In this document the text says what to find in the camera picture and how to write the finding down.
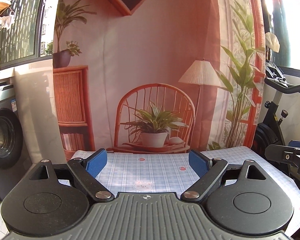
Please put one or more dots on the printed backdrop cloth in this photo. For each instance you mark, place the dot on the printed backdrop cloth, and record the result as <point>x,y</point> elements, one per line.
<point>146,76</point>

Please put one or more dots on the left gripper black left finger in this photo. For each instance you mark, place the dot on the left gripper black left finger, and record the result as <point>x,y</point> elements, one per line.
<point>74,181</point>

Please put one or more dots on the window frame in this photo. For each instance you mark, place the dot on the window frame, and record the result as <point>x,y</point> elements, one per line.
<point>21,43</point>

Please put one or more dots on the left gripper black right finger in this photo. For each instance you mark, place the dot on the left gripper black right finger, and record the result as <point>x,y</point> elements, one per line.
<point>219,180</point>

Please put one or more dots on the black exercise bike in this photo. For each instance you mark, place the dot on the black exercise bike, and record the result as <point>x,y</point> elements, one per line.
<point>269,131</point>

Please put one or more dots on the washing machine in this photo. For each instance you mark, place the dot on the washing machine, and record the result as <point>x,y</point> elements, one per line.
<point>15,160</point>

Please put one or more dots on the plaid tablecloth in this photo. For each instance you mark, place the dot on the plaid tablecloth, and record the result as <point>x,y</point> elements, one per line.
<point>126,172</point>

